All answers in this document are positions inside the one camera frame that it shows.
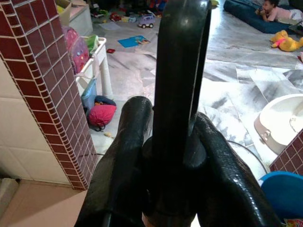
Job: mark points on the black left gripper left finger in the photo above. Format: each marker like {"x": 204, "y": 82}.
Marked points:
{"x": 123, "y": 151}

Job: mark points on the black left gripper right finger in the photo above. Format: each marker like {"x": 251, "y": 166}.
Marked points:
{"x": 227, "y": 170}

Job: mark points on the small yellow floor scrap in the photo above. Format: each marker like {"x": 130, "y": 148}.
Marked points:
{"x": 108, "y": 134}

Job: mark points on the dark blue floor mattress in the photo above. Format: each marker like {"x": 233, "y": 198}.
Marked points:
{"x": 239, "y": 11}

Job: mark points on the red fabric bag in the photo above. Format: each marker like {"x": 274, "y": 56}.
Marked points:
{"x": 101, "y": 114}

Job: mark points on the dark blue fabric bag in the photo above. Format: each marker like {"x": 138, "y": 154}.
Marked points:
{"x": 106, "y": 100}

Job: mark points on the blue plastic bucket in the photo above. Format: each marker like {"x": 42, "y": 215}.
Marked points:
{"x": 284, "y": 194}

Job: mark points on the white plastic basin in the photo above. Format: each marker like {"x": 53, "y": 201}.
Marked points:
{"x": 277, "y": 118}

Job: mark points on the white plastic table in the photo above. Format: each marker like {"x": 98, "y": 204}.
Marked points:
{"x": 104, "y": 61}

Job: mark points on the small red toy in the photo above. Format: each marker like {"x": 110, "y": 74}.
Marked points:
{"x": 110, "y": 50}

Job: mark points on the blue picture book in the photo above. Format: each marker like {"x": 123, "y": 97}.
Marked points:
{"x": 133, "y": 41}

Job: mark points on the pink patterned backpack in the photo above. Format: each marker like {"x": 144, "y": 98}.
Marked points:
{"x": 77, "y": 50}

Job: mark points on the green plastic bag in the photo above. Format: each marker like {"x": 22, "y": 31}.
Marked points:
{"x": 92, "y": 42}

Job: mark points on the white paper sheet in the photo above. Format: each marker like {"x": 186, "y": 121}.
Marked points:
{"x": 110, "y": 26}

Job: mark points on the purple toy car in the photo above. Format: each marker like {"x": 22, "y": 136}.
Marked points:
{"x": 145, "y": 21}

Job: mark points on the red toy truck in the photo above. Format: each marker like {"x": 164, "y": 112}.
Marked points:
{"x": 115, "y": 17}

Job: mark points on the white storage cabinet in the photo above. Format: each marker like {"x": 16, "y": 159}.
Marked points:
{"x": 81, "y": 20}

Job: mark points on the yellow bear plush toy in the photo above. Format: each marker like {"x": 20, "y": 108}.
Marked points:
{"x": 285, "y": 41}

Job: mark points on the small child in pink shirt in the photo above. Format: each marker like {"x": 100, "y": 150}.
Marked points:
{"x": 277, "y": 10}

